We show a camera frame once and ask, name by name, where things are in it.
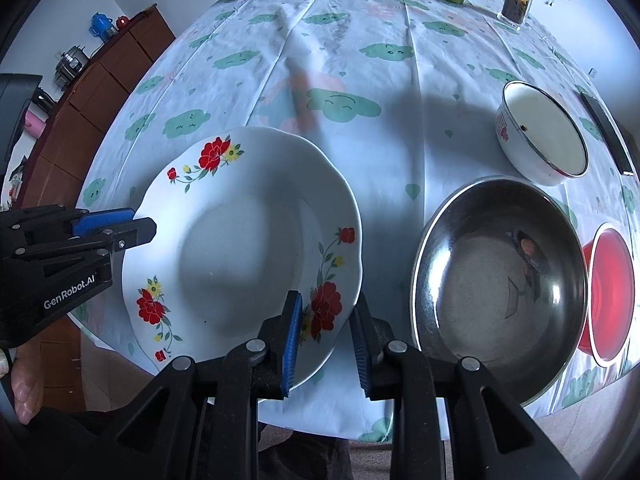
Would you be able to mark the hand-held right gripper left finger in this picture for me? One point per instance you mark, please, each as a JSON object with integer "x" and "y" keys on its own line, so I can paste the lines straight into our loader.
{"x": 292, "y": 345}

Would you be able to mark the stainless steel bowl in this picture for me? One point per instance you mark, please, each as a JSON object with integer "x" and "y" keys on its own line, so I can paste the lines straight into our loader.
{"x": 500, "y": 290}

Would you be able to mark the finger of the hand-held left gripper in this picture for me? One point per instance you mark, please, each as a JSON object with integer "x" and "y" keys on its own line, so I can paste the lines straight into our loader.
{"x": 105, "y": 220}
{"x": 132, "y": 232}

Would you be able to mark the cloud print tablecloth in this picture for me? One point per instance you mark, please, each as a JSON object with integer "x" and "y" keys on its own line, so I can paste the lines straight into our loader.
{"x": 380, "y": 125}

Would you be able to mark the person's left hand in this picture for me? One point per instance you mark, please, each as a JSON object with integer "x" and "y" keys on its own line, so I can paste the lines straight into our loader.
{"x": 22, "y": 385}

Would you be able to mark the red floral white plate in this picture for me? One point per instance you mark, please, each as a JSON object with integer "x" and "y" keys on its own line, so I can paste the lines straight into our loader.
{"x": 240, "y": 240}

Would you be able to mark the pink thermos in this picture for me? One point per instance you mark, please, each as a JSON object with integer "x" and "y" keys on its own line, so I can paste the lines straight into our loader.
{"x": 35, "y": 122}

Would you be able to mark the black thermos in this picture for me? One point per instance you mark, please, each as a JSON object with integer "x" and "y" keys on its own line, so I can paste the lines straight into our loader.
{"x": 42, "y": 101}

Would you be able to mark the black smartphone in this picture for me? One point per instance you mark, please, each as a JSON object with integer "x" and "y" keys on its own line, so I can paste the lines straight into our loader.
{"x": 607, "y": 132}

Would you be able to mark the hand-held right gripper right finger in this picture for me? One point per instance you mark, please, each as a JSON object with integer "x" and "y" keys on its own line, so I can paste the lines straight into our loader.
{"x": 361, "y": 360}

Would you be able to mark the white enamel bowl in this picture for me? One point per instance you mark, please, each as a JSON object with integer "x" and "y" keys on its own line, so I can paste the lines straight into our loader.
{"x": 545, "y": 130}

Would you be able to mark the brown wooden cabinet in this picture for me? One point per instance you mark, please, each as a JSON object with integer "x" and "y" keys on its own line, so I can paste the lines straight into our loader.
{"x": 100, "y": 90}

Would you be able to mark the red plastic bowl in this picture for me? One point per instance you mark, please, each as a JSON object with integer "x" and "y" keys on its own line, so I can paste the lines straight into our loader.
{"x": 612, "y": 290}

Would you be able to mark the small red ornament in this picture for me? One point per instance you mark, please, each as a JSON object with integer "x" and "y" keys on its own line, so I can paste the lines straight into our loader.
{"x": 122, "y": 22}

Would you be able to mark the blue jug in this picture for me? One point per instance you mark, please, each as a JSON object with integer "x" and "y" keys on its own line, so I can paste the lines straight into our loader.
{"x": 101, "y": 25}

